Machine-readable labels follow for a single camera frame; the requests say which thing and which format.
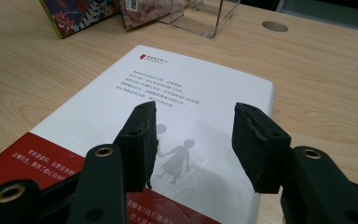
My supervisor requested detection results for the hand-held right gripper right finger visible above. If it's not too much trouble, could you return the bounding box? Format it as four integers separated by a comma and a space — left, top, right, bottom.
231, 102, 358, 224

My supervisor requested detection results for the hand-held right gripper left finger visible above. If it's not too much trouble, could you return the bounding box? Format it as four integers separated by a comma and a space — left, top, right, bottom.
66, 100, 159, 224

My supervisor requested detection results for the thick white and red book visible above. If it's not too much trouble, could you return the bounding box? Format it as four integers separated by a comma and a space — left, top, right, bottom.
0, 44, 276, 224

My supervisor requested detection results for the light blue hardcover picture book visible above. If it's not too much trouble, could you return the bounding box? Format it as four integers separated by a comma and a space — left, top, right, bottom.
38, 0, 123, 40

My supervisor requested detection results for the clear acrylic book rack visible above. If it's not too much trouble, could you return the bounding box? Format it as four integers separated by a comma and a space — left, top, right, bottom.
119, 0, 242, 39

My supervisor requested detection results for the round table cable hole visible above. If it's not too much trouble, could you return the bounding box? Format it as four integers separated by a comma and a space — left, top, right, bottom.
260, 20, 290, 33

